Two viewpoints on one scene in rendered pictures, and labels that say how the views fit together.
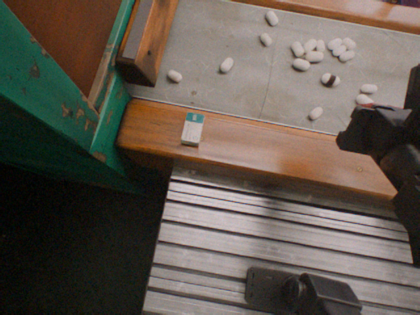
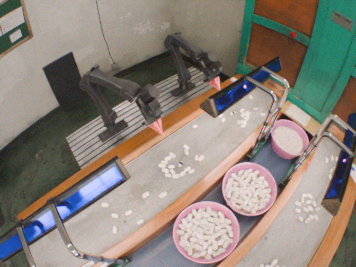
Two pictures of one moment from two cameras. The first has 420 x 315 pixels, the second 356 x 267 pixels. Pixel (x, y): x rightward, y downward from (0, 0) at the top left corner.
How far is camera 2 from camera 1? 128 cm
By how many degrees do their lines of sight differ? 52
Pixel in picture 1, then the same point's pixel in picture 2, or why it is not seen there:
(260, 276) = (192, 85)
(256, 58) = (250, 105)
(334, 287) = (186, 75)
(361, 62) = (234, 126)
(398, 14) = (246, 143)
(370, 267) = (174, 103)
